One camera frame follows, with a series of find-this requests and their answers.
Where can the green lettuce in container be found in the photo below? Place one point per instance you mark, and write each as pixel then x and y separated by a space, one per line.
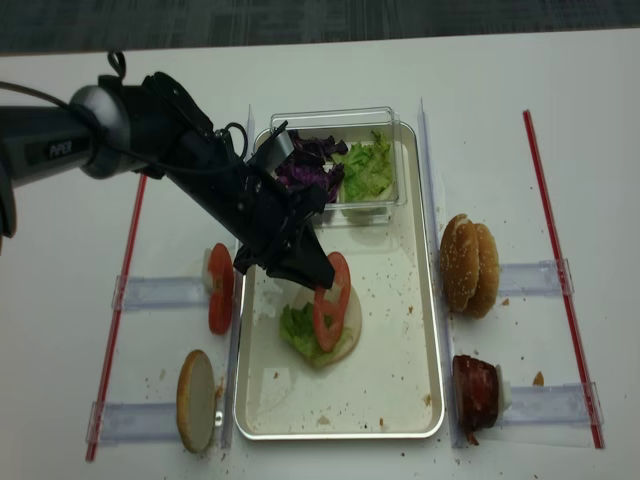
pixel 368 173

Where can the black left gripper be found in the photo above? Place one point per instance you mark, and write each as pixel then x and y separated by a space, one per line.
pixel 272 224

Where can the purple cabbage pieces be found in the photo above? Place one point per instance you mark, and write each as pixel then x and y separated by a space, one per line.
pixel 314 161

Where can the red strip left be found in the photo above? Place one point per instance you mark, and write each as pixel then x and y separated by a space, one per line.
pixel 117 320

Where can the white metal tray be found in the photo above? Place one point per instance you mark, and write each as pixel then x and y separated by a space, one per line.
pixel 390 385

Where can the sesame bun top rear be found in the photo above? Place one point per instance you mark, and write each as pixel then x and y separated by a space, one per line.
pixel 489 274

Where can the orange food crumb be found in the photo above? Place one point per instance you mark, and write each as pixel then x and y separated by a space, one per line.
pixel 538 379

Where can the white pusher block meat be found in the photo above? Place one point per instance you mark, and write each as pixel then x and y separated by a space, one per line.
pixel 504 392

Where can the clear holder rail lower left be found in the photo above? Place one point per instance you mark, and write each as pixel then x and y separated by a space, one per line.
pixel 114 423

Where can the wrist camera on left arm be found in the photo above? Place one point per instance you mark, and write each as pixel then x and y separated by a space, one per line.
pixel 274 150

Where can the clear holder rail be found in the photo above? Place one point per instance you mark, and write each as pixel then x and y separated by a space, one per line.
pixel 114 423
pixel 547 405
pixel 133 293
pixel 543 278

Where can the bottom bun slice on tray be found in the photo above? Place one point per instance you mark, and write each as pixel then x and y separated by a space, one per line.
pixel 353 315

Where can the lettuce leaf on bun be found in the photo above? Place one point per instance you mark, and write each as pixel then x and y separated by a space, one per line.
pixel 296 329

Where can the red strip right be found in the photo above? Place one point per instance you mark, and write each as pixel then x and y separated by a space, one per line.
pixel 592 403

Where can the clear holder rail upper right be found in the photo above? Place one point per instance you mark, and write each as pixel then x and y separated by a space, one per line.
pixel 543 278

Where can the clear holder rail lower right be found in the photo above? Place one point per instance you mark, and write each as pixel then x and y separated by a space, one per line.
pixel 547 405

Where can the sesame bun top front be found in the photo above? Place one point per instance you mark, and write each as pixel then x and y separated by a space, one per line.
pixel 459 262

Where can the red strip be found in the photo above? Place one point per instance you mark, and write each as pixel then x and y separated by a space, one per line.
pixel 592 403
pixel 117 320

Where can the sesame bun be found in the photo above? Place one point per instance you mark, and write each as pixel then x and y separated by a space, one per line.
pixel 459 262
pixel 489 274

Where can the clear plastic container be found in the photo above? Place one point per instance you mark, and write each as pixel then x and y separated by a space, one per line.
pixel 351 126

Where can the clear holder rail upper left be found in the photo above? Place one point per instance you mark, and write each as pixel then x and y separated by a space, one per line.
pixel 133 293

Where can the bun half left holder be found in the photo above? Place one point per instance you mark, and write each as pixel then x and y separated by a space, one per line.
pixel 196 402

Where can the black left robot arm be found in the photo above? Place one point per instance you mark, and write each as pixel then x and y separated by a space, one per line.
pixel 157 130

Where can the brown meat patties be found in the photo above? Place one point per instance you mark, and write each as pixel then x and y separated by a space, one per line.
pixel 477 392

